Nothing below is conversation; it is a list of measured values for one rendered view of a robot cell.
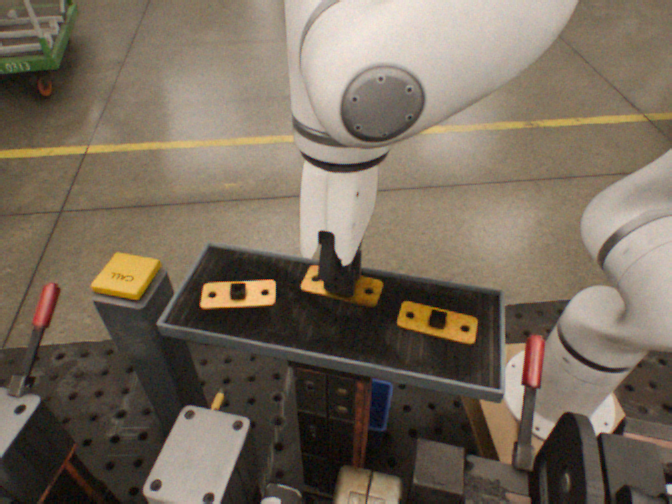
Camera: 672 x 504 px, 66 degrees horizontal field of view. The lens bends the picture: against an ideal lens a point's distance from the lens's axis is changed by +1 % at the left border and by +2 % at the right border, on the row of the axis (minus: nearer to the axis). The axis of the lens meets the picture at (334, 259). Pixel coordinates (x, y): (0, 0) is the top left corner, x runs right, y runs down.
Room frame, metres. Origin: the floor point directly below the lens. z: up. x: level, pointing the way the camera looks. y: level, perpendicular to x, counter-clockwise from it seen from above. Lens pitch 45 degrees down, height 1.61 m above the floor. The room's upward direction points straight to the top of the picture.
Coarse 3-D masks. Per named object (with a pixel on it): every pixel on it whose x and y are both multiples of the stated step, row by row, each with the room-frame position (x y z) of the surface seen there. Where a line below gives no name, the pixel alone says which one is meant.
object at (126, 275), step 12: (108, 264) 0.44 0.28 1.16; (120, 264) 0.44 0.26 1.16; (132, 264) 0.44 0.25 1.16; (144, 264) 0.44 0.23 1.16; (156, 264) 0.44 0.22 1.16; (108, 276) 0.42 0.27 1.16; (120, 276) 0.42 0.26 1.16; (132, 276) 0.42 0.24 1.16; (144, 276) 0.42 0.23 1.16; (96, 288) 0.40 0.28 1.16; (108, 288) 0.40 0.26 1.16; (120, 288) 0.40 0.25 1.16; (132, 288) 0.40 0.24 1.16; (144, 288) 0.40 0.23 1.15
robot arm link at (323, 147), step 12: (300, 132) 0.34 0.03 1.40; (312, 132) 0.33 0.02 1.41; (300, 144) 0.34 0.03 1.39; (312, 144) 0.33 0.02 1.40; (324, 144) 0.33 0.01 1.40; (336, 144) 0.33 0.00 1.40; (312, 156) 0.33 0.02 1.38; (324, 156) 0.33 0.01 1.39; (336, 156) 0.33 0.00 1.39; (348, 156) 0.33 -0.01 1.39; (360, 156) 0.33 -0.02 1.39; (372, 156) 0.33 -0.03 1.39
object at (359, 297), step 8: (312, 272) 0.39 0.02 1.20; (304, 280) 0.37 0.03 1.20; (360, 280) 0.37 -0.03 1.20; (368, 280) 0.37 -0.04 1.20; (376, 280) 0.37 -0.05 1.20; (304, 288) 0.36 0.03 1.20; (312, 288) 0.36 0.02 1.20; (320, 288) 0.36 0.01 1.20; (360, 288) 0.36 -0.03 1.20; (368, 288) 0.36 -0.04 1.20; (376, 288) 0.36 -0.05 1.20; (328, 296) 0.35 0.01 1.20; (336, 296) 0.35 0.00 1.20; (344, 296) 0.35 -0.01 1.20; (352, 296) 0.35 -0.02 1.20; (360, 296) 0.35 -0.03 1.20; (368, 296) 0.35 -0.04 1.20; (376, 296) 0.35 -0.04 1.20; (360, 304) 0.34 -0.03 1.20; (368, 304) 0.34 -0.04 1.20; (376, 304) 0.34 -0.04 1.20
